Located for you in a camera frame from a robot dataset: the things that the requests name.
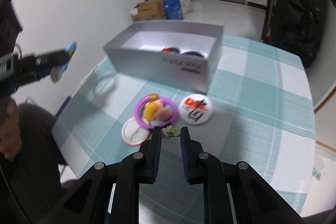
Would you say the black backpack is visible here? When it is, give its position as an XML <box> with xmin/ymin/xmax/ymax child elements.
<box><xmin>270</xmin><ymin>0</ymin><xmax>327</xmax><ymax>68</ymax></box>

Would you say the white round China badge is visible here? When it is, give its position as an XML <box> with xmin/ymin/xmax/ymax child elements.
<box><xmin>178</xmin><ymin>94</ymin><xmax>214</xmax><ymax>125</ymax></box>

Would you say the light blue ring bracelet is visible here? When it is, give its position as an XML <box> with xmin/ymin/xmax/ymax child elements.
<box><xmin>49</xmin><ymin>41</ymin><xmax>78</xmax><ymax>84</ymax></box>

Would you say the silver cardboard box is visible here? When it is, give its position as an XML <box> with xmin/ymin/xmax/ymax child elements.
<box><xmin>104</xmin><ymin>20</ymin><xmax>224</xmax><ymax>94</ymax></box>

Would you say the blue cardboard box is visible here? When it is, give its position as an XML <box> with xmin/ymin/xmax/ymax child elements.
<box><xmin>145</xmin><ymin>0</ymin><xmax>183</xmax><ymax>20</ymax></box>

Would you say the brown cardboard box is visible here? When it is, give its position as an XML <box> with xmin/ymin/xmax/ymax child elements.
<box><xmin>130</xmin><ymin>0</ymin><xmax>166</xmax><ymax>22</ymax></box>

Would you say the teal plaid tablecloth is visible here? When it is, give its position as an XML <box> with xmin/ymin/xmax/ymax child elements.
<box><xmin>52</xmin><ymin>35</ymin><xmax>315</xmax><ymax>223</ymax></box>

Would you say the red-rimmed round pin badge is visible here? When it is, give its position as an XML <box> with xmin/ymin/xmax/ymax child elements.
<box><xmin>121</xmin><ymin>117</ymin><xmax>150</xmax><ymax>147</ymax></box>

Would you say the purple ring bracelet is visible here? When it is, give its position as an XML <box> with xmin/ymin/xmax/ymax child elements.
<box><xmin>134</xmin><ymin>95</ymin><xmax>180</xmax><ymax>131</ymax></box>

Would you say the white green plastic bag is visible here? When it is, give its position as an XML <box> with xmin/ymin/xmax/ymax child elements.
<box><xmin>312</xmin><ymin>156</ymin><xmax>325</xmax><ymax>181</ymax></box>

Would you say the small green flower charm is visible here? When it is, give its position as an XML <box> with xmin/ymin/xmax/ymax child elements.
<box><xmin>162</xmin><ymin>126</ymin><xmax>181</xmax><ymax>139</ymax></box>

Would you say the person's left hand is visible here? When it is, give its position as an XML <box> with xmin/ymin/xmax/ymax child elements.
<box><xmin>1</xmin><ymin>100</ymin><xmax>22</xmax><ymax>160</ymax></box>

